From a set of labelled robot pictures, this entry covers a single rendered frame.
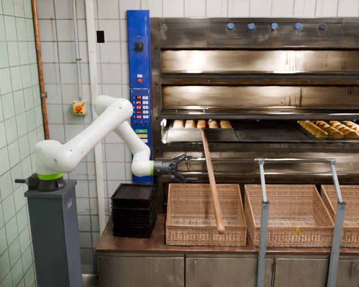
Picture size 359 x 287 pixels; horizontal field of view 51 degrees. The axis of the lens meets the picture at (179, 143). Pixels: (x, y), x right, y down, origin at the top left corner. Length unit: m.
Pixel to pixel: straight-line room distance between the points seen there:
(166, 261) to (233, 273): 0.47
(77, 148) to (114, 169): 1.18
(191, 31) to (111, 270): 1.78
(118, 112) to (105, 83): 0.92
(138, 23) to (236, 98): 0.89
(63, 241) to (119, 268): 0.74
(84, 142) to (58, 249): 0.61
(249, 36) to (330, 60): 0.61
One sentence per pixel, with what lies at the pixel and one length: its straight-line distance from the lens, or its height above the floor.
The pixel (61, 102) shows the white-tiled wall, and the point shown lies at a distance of 2.99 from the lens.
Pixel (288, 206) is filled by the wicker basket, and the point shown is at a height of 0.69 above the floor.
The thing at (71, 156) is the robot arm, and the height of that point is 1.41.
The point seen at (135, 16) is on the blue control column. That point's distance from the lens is 2.79.
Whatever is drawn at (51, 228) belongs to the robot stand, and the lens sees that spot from 2.11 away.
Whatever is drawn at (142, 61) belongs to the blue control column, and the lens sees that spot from 2.79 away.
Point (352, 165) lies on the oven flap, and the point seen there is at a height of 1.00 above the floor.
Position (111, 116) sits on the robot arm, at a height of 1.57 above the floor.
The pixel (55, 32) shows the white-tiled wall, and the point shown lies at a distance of 2.95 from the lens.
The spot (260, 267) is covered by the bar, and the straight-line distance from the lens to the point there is 2.68.
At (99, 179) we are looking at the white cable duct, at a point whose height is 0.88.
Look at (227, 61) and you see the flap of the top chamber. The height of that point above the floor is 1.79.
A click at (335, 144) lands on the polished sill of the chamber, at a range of 3.12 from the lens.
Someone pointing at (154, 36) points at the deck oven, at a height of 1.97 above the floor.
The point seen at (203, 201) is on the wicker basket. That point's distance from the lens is 3.00.
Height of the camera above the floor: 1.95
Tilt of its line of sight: 15 degrees down
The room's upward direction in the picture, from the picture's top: straight up
